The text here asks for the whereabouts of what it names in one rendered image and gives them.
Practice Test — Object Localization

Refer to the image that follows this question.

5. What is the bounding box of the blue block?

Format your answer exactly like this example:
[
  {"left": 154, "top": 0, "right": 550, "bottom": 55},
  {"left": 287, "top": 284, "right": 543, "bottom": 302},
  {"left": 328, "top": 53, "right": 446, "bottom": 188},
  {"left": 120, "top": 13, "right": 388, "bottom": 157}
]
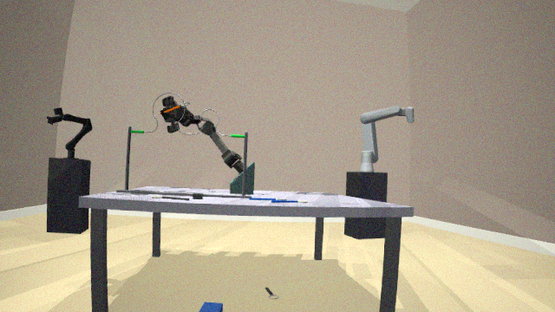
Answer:
[{"left": 199, "top": 302, "right": 223, "bottom": 312}]

